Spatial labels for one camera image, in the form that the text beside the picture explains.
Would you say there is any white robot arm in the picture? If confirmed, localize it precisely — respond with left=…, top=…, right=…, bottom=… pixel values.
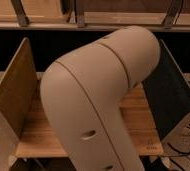
left=40, top=26, right=160, bottom=171

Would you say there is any right dark divider panel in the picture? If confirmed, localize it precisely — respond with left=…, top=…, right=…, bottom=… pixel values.
left=142, top=40, right=190, bottom=141

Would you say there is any left wooden divider panel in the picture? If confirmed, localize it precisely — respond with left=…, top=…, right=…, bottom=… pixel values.
left=0, top=38, right=37, bottom=138

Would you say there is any upper wooden shelf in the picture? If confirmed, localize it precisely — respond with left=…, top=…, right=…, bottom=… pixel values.
left=0, top=0, right=190, bottom=32

